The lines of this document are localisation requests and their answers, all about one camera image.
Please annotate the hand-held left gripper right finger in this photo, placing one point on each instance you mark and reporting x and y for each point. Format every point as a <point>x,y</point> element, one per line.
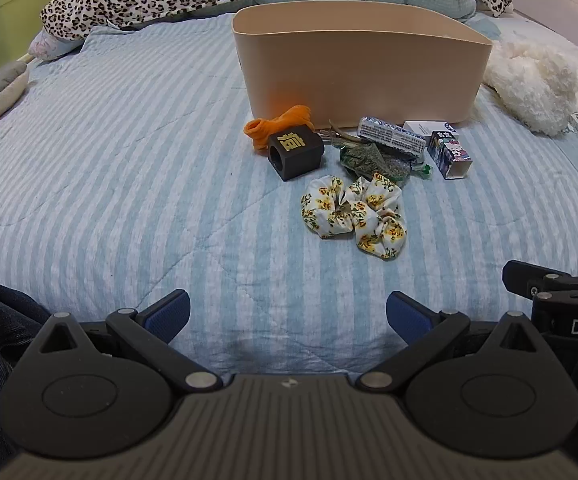
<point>406,312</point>

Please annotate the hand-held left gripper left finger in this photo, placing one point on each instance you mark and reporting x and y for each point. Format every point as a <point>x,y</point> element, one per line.
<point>171,312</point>

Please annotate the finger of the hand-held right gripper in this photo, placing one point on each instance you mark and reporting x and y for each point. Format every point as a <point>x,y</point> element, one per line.
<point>544,277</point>

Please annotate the floral white scrunchie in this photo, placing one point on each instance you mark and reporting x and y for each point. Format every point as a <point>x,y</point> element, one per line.
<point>321,207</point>
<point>381,225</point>

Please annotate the green white candy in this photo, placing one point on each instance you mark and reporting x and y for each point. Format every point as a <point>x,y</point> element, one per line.
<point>423,170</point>

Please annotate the green patterned packet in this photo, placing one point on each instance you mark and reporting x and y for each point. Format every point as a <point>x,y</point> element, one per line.
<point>369,160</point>

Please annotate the dark blue small carton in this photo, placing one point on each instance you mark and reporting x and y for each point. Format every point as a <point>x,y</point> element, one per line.
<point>446,152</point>

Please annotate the blue white candy stick pack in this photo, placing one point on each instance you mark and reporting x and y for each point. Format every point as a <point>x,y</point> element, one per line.
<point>389,132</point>

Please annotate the small white box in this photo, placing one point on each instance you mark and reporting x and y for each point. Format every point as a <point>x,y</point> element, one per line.
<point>421,126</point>

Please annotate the black cube with gold print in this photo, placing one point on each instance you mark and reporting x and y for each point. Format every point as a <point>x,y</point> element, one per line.
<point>299,160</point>

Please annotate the orange cloth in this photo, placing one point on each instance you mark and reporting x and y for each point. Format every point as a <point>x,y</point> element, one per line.
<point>279,122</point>

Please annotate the beige plastic basket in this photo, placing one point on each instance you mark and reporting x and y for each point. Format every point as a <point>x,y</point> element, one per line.
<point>344,70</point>

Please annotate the blue striped bedspread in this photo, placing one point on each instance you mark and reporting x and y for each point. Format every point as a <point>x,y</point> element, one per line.
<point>119,185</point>

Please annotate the white fluffy plush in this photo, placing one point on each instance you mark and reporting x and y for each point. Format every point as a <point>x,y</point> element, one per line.
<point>529,80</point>

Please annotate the pale pink pillow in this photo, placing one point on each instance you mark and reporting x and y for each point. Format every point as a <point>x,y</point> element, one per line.
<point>49,46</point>

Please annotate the green headboard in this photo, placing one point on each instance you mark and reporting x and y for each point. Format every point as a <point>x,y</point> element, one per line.
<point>9,5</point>

